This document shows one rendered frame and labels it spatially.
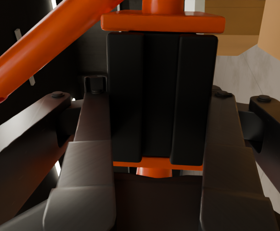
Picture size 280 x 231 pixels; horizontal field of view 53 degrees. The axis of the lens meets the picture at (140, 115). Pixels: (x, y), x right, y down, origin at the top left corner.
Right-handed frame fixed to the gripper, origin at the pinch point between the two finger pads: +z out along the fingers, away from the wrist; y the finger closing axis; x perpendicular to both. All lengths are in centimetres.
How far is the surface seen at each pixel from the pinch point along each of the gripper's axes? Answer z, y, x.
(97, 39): 875, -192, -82
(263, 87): 298, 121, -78
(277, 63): 275, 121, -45
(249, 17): 140, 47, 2
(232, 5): 142, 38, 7
